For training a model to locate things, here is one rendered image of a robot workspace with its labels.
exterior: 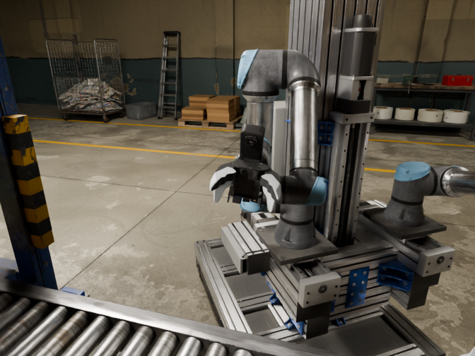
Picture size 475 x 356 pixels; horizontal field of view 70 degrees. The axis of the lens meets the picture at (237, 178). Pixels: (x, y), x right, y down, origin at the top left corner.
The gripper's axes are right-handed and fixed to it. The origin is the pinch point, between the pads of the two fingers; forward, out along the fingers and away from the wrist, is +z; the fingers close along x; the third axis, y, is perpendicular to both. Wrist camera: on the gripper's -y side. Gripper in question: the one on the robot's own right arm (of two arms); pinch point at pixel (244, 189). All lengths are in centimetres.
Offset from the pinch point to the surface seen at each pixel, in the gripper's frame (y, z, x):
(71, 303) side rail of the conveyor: 50, -16, 44
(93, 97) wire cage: 123, -640, 375
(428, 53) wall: -55, -647, -270
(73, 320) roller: 50, -11, 39
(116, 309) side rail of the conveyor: 48, -16, 30
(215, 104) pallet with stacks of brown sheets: 94, -612, 108
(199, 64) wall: 31, -729, 173
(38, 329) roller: 51, -7, 46
